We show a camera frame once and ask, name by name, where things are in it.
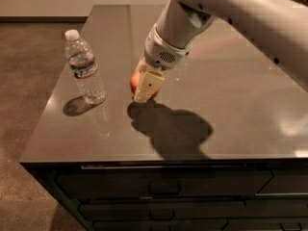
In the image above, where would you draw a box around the clear plastic water bottle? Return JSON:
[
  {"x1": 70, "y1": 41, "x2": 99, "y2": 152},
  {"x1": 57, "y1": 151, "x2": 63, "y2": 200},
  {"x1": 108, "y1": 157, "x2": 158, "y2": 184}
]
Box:
[{"x1": 64, "y1": 30, "x2": 106, "y2": 105}]

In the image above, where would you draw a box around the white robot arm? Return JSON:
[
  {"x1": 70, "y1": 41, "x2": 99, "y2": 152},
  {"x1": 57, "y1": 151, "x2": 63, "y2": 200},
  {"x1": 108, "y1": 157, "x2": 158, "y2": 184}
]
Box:
[{"x1": 134, "y1": 0, "x2": 308, "y2": 103}]

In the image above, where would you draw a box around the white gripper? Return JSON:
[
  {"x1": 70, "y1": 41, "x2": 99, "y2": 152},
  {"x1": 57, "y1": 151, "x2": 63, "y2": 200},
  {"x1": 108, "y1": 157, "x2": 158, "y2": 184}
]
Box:
[{"x1": 134, "y1": 24, "x2": 190, "y2": 103}]

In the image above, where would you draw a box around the dark lower drawer front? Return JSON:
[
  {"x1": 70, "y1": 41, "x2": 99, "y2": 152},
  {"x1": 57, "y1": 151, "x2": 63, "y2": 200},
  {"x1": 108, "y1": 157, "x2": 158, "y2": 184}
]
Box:
[{"x1": 79, "y1": 199, "x2": 308, "y2": 221}]

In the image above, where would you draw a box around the dark right drawer front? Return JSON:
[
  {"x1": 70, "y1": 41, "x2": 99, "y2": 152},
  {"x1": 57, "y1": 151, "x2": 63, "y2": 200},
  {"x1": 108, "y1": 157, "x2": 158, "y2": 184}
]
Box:
[{"x1": 258, "y1": 169, "x2": 308, "y2": 195}]

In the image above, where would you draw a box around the dark cabinet drawer front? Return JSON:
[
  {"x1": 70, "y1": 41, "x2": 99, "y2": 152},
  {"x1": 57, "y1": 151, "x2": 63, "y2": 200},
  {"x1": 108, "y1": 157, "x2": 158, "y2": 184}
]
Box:
[{"x1": 57, "y1": 168, "x2": 271, "y2": 199}]

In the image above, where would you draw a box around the red apple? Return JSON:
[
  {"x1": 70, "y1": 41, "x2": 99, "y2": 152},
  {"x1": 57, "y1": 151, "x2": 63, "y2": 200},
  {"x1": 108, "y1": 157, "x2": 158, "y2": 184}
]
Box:
[{"x1": 130, "y1": 71, "x2": 160, "y2": 99}]

